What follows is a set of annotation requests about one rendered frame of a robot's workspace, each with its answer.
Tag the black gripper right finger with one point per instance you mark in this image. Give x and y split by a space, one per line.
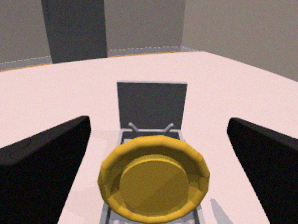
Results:
270 161

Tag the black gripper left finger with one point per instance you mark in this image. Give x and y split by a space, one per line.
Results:
37 173

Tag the grey dish rack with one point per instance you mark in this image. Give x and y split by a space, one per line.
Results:
150 108

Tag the yellow plate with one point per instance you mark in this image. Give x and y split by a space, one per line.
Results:
153 179

